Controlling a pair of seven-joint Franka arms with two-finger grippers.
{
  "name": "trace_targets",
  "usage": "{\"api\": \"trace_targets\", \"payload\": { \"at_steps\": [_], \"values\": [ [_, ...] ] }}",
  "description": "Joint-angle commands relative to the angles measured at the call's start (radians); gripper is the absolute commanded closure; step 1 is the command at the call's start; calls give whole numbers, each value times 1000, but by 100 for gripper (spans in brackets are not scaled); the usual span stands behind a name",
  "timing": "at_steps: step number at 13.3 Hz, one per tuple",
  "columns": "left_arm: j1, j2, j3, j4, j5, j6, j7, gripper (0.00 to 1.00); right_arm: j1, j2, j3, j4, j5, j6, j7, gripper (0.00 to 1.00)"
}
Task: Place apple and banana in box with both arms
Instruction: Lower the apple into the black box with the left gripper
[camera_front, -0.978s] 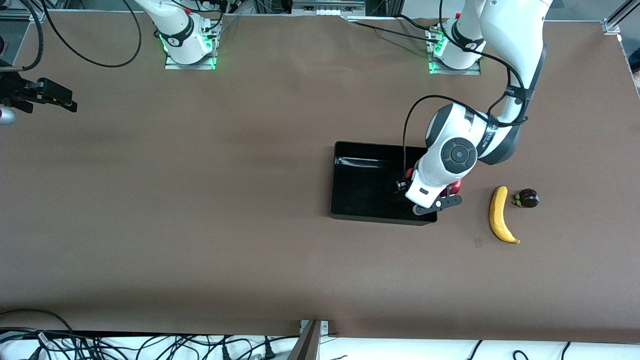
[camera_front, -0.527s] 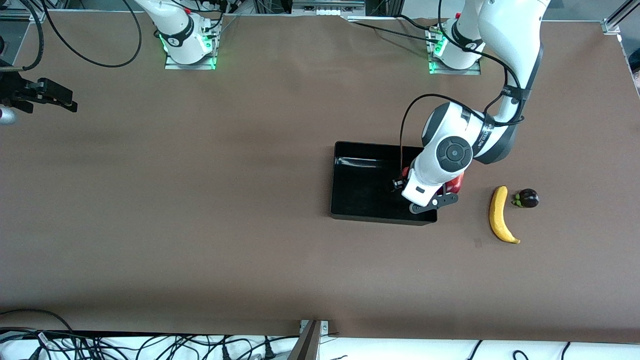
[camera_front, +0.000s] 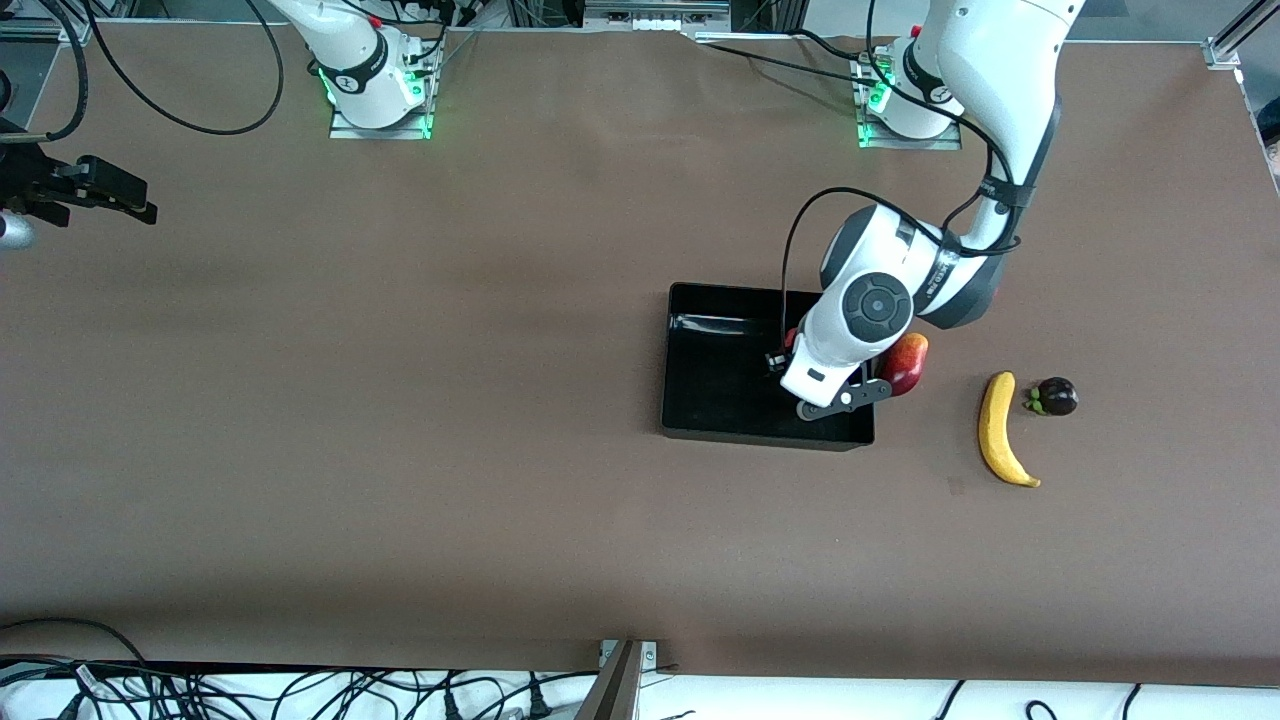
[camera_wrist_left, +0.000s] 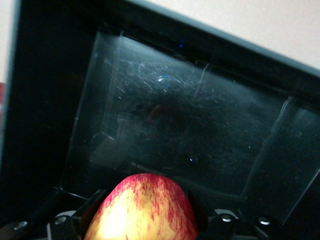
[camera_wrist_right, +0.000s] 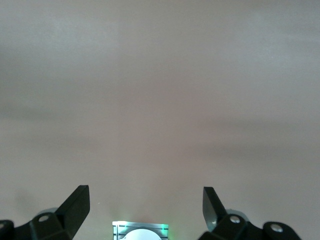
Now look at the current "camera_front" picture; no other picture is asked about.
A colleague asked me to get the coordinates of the black plastic box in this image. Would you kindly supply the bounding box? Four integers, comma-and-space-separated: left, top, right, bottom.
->
660, 282, 876, 451

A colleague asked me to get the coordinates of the silver post bracket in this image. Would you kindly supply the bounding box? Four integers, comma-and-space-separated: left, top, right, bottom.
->
598, 640, 661, 673

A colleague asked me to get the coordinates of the grey metal post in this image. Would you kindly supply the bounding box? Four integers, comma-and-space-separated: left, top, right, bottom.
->
575, 640, 644, 720

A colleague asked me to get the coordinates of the dark purple mangosteen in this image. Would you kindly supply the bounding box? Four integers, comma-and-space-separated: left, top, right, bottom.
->
1022, 376, 1079, 418

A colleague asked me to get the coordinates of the white board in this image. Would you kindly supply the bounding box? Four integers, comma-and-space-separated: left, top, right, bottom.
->
0, 668, 1280, 720

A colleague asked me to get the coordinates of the red yellow mango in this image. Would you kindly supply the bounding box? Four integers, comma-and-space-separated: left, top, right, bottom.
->
880, 333, 930, 398

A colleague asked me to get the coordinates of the brown paper table cover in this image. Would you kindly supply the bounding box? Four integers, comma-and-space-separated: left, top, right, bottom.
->
0, 20, 1280, 691

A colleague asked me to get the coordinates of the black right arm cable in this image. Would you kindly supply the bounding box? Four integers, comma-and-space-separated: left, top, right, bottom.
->
83, 0, 286, 136

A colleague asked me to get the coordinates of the yellow banana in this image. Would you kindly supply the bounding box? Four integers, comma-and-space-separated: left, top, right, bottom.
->
978, 371, 1042, 489

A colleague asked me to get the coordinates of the silver metal rail block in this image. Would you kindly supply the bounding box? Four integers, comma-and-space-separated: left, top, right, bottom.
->
583, 0, 733, 33

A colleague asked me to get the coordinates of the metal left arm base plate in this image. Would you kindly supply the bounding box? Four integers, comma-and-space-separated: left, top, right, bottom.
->
850, 48, 965, 151

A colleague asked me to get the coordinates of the aluminium frame profile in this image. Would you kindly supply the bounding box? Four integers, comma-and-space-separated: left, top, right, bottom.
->
1215, 0, 1280, 53

